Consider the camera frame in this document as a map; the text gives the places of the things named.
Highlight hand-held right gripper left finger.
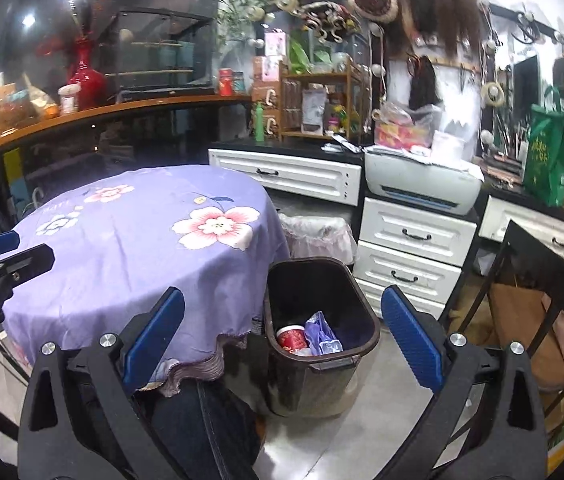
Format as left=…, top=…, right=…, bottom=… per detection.
left=18, top=286, right=186, bottom=480

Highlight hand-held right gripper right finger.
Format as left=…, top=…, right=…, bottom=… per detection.
left=381, top=284, right=549, bottom=480

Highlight purple plastic wrapper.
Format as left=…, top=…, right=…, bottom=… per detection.
left=307, top=311, right=344, bottom=356

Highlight dark brown trash bin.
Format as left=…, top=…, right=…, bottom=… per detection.
left=263, top=256, right=382, bottom=418

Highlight red white cup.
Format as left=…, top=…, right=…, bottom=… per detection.
left=277, top=325, right=309, bottom=354

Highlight purple floral tablecloth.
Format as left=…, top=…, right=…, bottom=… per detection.
left=0, top=164, right=290, bottom=398

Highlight white three-drawer cabinet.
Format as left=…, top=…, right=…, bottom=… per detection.
left=352, top=196, right=479, bottom=306

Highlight lace covered basket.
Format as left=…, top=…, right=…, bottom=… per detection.
left=277, top=214, right=358, bottom=266

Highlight brown paper snack bag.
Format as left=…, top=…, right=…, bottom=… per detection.
left=22, top=72, right=60, bottom=121

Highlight black chair brown seat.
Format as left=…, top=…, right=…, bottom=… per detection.
left=439, top=220, right=564, bottom=391

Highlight white desk drawer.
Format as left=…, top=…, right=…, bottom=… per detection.
left=478, top=195, right=564, bottom=261

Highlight labelled plastic cup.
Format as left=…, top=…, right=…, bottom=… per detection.
left=58, top=83, right=82, bottom=116

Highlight white printer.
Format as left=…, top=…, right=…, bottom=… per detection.
left=364, top=150, right=484, bottom=215

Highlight orange wooden counter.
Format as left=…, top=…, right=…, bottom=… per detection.
left=0, top=94, right=253, bottom=166

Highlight red vase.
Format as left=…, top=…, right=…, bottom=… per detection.
left=66, top=40, right=108, bottom=111

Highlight pile of makeup pencils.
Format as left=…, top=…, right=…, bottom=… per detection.
left=482, top=150, right=525, bottom=193

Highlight white wide drawer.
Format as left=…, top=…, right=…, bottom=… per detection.
left=208, top=147, right=363, bottom=207

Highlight clear plastic bag colourful contents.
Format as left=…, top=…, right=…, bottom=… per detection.
left=374, top=100, right=443, bottom=150

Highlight green tote bag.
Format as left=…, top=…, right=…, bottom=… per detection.
left=523, top=87, right=564, bottom=208

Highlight red berry branches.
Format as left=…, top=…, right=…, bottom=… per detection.
left=37, top=7, right=100, bottom=68

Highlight black framed glass terrarium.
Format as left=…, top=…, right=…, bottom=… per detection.
left=99, top=7, right=215, bottom=91

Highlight dark hanging wig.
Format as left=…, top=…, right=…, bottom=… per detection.
left=408, top=56, right=438, bottom=111

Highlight small straw hat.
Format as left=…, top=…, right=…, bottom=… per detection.
left=480, top=81, right=505, bottom=106

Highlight wooden rack shelf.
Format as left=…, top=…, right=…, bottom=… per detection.
left=279, top=60, right=365, bottom=143

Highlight vanity mirror with bulbs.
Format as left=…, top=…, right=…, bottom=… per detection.
left=262, top=0, right=388, bottom=146
left=477, top=2, right=564, bottom=161

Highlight beige picture box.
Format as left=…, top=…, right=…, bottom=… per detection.
left=253, top=55, right=283, bottom=83

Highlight pink product box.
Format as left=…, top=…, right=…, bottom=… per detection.
left=264, top=32, right=288, bottom=57

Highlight green bamboo leaf plant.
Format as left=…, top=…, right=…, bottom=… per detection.
left=217, top=0, right=273, bottom=46

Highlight row of brown hair extensions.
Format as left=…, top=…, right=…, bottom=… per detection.
left=384, top=0, right=485, bottom=56

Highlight ornate black white headdress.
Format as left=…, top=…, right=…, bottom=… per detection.
left=299, top=2, right=363, bottom=43

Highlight red embroidered round hat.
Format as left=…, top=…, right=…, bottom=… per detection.
left=348, top=0, right=399, bottom=23

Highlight brown box white handle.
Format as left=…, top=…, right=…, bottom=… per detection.
left=252, top=85, right=280, bottom=111
left=252, top=112, right=280, bottom=141

